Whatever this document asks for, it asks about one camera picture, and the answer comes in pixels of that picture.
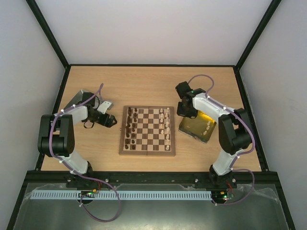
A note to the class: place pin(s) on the slotted white cable duct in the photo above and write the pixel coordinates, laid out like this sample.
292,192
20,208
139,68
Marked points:
122,195

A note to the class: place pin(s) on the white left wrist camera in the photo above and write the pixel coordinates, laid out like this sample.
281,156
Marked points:
105,106

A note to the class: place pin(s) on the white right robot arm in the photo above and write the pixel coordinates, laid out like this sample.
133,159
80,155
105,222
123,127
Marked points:
234,131

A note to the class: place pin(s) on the wooden chess board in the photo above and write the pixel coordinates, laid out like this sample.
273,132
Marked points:
146,127

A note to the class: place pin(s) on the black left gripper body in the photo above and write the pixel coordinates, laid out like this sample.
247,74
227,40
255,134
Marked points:
101,121

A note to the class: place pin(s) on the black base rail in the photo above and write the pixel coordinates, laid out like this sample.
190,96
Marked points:
195,179

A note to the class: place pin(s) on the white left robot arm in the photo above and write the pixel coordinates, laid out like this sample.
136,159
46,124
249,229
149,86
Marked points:
56,137

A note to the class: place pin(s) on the gold metal tin tray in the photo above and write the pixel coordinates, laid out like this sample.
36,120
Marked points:
200,128

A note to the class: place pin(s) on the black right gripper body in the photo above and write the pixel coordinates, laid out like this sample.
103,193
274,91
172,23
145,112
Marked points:
186,112

